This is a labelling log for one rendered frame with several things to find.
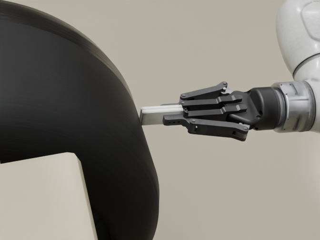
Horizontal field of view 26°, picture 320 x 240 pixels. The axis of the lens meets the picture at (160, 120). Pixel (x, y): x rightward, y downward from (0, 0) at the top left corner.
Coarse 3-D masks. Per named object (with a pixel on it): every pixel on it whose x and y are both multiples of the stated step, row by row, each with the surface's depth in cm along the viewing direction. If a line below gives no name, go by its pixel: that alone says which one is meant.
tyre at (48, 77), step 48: (0, 0) 102; (0, 48) 92; (48, 48) 97; (96, 48) 108; (0, 96) 86; (48, 96) 90; (96, 96) 97; (0, 144) 86; (48, 144) 88; (96, 144) 93; (144, 144) 104; (96, 192) 96; (144, 192) 102
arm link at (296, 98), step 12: (276, 84) 120; (288, 84) 119; (300, 84) 119; (288, 96) 117; (300, 96) 118; (312, 96) 118; (288, 108) 117; (300, 108) 117; (312, 108) 118; (288, 120) 118; (300, 120) 118; (312, 120) 119
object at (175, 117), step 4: (164, 116) 114; (168, 116) 114; (172, 116) 114; (176, 116) 114; (180, 116) 115; (164, 120) 114; (168, 120) 114; (172, 120) 114; (176, 120) 114; (180, 120) 114; (184, 120) 114; (188, 120) 114; (164, 124) 114; (168, 124) 114; (172, 124) 115; (176, 124) 115; (180, 124) 115; (184, 124) 115; (188, 124) 114; (188, 128) 114; (192, 128) 114
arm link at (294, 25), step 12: (288, 0) 133; (300, 0) 130; (312, 0) 131; (288, 12) 130; (300, 12) 129; (312, 12) 127; (276, 24) 133; (288, 24) 129; (300, 24) 127; (312, 24) 126; (288, 36) 128; (300, 36) 126; (312, 36) 125; (288, 48) 128; (300, 48) 126; (312, 48) 125; (288, 60) 128; (300, 60) 125
